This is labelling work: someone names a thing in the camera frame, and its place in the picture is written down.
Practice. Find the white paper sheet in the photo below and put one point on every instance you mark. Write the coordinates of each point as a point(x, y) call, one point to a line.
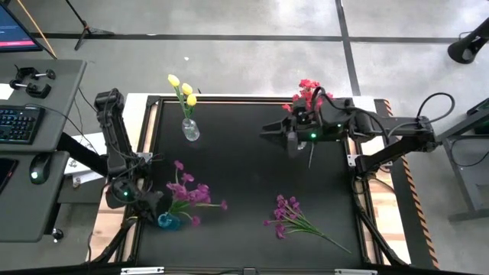
point(5, 91)

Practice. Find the black phone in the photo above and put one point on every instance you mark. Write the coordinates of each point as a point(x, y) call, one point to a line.
point(7, 173)

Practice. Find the grey metal cart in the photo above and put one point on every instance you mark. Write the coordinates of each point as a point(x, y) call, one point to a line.
point(466, 179)

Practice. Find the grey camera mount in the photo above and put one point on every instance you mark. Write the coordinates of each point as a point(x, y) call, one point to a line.
point(249, 271)

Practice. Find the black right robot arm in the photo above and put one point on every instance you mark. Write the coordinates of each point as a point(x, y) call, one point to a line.
point(401, 126)

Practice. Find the light wooden table board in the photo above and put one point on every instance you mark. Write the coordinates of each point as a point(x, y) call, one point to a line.
point(111, 229)

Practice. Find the yellow artificial tulip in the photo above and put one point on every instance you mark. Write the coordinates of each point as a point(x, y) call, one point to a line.
point(186, 89)
point(191, 99)
point(173, 80)

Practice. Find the black floor stand base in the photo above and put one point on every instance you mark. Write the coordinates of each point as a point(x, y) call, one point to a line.
point(462, 49)

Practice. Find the black desk knob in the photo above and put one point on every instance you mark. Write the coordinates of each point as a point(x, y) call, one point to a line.
point(57, 234)

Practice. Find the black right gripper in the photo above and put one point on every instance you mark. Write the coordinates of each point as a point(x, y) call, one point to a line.
point(328, 122)

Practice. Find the black C-clamp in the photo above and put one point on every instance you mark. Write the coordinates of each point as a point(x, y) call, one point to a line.
point(26, 72)
point(38, 91)

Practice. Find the black computer mouse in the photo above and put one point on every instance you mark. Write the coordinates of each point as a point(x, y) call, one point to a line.
point(40, 168)

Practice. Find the grey desk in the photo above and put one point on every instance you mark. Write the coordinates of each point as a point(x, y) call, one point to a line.
point(26, 214)

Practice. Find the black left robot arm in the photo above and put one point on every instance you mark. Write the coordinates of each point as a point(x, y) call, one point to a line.
point(112, 133)

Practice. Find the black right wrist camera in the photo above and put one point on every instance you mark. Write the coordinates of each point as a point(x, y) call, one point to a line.
point(313, 135)

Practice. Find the black backlit keyboard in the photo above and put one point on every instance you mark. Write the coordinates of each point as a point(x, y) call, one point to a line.
point(19, 124)

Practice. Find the white paper stack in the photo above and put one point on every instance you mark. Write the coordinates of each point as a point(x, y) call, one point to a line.
point(89, 141)

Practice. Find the silver metal bracket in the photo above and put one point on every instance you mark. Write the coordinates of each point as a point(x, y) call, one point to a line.
point(142, 270)
point(355, 272)

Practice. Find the computer screen blue display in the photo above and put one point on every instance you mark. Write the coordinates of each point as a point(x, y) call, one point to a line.
point(15, 34)

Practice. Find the blue glass vase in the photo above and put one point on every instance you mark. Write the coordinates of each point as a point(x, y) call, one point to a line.
point(169, 221)

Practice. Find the round clear glass vase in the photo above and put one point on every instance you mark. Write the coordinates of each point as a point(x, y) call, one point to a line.
point(191, 131)

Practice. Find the black tripod stand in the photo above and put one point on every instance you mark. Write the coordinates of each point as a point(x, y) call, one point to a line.
point(87, 30)

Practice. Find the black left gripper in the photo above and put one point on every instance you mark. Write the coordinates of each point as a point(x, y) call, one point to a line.
point(124, 195)

